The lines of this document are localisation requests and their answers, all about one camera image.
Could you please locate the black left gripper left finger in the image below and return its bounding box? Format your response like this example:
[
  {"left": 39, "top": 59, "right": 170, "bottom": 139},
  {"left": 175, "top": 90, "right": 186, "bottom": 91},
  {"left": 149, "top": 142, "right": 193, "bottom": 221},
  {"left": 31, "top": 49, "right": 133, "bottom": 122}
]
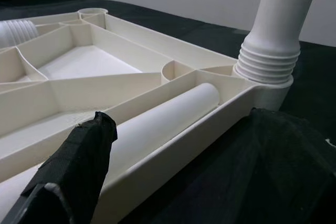
[{"left": 0, "top": 112, "right": 118, "bottom": 224}]

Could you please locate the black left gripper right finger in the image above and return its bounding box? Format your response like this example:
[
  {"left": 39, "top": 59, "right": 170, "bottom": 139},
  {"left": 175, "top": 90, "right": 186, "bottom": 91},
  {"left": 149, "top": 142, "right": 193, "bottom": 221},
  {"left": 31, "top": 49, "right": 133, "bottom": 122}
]
[{"left": 167, "top": 108, "right": 336, "bottom": 224}]

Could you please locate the cream plastic table top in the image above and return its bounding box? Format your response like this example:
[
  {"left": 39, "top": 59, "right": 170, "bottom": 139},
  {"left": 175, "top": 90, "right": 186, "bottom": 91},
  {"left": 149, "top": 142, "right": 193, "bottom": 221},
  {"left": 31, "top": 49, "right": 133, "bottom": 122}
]
[{"left": 0, "top": 7, "right": 294, "bottom": 224}]

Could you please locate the white plastic table leg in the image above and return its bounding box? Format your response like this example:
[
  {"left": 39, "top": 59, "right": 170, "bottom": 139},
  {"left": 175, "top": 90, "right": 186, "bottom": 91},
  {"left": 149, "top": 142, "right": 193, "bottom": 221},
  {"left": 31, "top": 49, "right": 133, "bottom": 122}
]
[
  {"left": 0, "top": 83, "right": 221, "bottom": 190},
  {"left": 0, "top": 19, "right": 39, "bottom": 49},
  {"left": 234, "top": 0, "right": 324, "bottom": 85}
]

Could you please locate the black table cloth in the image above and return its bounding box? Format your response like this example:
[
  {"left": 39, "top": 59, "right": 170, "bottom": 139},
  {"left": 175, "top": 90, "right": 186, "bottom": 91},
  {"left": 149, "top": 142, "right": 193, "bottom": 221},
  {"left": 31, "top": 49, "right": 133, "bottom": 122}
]
[{"left": 0, "top": 0, "right": 336, "bottom": 224}]

